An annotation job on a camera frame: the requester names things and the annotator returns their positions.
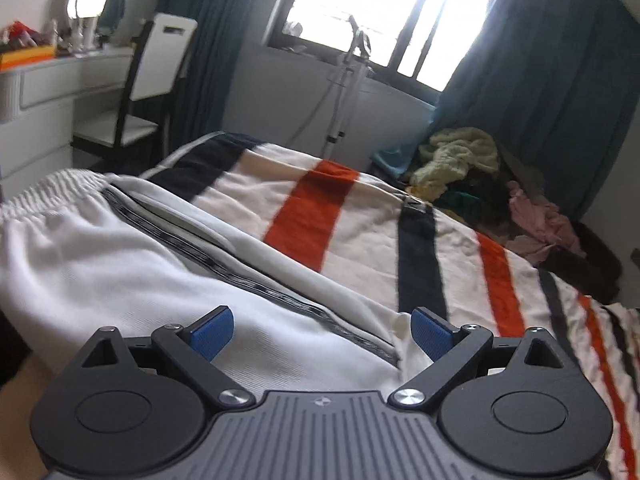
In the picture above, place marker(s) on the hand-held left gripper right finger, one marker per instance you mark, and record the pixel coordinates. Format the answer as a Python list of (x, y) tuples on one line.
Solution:
[(430, 333)]

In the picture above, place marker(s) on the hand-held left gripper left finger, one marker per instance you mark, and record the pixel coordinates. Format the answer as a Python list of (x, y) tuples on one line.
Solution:
[(212, 333)]

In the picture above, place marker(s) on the white pants with grey stripe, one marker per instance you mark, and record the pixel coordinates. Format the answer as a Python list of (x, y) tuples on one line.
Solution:
[(100, 260)]

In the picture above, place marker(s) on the dark clothes pile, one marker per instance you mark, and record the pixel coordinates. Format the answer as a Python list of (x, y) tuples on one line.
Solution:
[(487, 200)]

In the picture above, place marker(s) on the green garment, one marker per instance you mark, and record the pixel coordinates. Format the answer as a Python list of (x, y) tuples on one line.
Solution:
[(460, 202)]

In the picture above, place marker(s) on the pink garment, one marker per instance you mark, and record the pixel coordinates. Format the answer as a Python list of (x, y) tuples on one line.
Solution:
[(540, 220)]

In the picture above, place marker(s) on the striped blanket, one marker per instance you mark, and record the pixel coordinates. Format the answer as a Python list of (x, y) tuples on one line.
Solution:
[(312, 200)]

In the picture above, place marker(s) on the dark brown fuzzy cloth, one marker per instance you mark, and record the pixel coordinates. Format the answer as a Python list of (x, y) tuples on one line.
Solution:
[(595, 270)]

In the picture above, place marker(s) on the light blue cloth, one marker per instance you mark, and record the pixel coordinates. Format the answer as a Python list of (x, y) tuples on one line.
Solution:
[(395, 157)]

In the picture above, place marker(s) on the pale yellow knitted garment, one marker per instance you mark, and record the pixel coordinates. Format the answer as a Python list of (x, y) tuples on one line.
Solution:
[(465, 152)]

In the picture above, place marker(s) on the grey garment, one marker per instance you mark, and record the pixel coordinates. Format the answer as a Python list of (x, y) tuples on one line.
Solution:
[(522, 167)]

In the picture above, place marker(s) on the metal tripod stand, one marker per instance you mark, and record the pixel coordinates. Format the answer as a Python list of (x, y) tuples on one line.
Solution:
[(345, 95)]

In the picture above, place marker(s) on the white dresser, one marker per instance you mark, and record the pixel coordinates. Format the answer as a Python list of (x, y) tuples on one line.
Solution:
[(45, 110)]

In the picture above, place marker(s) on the blue curtain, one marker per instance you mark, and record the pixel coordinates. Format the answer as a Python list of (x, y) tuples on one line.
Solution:
[(550, 70), (220, 35)]

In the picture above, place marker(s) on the group of cosmetic bottles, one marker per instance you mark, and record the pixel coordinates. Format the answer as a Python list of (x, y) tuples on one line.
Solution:
[(82, 35)]

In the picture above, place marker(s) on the dark framed window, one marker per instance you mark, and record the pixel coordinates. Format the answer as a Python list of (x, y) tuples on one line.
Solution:
[(380, 10)]

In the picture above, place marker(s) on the orange box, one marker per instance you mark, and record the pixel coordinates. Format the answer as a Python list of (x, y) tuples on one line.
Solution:
[(27, 57)]

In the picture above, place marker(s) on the white chair with black frame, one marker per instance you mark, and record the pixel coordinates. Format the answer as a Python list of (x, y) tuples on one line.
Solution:
[(160, 60)]

